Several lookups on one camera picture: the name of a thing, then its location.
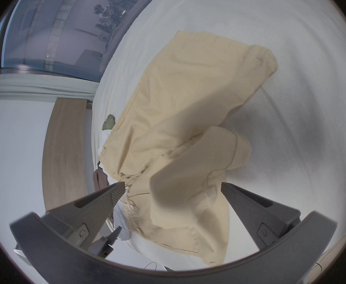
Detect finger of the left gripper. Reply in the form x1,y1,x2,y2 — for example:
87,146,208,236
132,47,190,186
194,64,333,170
88,226,122,259

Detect brown garment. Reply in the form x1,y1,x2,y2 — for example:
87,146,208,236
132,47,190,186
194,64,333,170
93,169,116,228

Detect pale grey garment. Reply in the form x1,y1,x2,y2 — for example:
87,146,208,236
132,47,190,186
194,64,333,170
110,199,132,239

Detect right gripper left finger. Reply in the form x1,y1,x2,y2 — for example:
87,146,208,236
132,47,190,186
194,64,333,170
45,182,126,251

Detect pale green curtain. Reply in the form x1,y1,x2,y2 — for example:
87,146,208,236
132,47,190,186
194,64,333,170
0,74,101,103

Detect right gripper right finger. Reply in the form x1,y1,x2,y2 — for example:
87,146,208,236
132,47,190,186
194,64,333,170
221,182,301,251

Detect tan shorts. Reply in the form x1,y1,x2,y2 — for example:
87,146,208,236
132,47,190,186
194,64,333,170
98,30,279,266

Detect olive green garment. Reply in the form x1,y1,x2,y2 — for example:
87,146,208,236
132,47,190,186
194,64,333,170
102,114,117,131

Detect window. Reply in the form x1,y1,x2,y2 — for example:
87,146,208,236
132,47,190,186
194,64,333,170
0,0,174,84

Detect bed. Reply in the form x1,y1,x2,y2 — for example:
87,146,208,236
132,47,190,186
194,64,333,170
42,0,346,273

